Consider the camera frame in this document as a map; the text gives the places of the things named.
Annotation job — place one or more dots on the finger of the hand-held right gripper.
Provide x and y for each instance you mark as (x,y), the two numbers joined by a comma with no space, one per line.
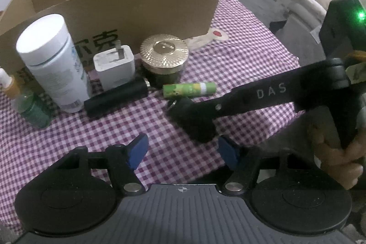
(204,131)

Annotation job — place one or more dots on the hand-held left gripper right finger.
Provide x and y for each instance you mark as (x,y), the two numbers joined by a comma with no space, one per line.
(228,154)

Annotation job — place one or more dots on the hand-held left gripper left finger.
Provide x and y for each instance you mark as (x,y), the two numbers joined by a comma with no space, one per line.
(138,151)

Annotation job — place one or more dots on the green tube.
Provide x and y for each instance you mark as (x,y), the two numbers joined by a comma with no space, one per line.
(188,89)

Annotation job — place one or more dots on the black cylinder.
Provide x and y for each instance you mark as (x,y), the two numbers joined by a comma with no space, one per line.
(114,96)

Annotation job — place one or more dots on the white charger plug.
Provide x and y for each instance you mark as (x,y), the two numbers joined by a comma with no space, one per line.
(114,69)

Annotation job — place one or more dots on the dark jar with gold lid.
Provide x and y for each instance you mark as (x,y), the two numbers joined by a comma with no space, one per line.
(164,52)

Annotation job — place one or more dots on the green bottle with amber neck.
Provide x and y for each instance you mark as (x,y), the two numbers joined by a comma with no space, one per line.
(33,111)

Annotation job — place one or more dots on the white bottle with white cap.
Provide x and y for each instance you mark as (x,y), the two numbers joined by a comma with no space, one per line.
(54,66)

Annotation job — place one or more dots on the printed cardboard box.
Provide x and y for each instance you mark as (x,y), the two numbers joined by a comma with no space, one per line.
(143,4)

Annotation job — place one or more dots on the person's right hand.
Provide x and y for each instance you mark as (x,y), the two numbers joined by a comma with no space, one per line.
(340,164)

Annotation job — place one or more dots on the purple checked tablecloth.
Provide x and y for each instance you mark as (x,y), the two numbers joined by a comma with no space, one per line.
(243,61)

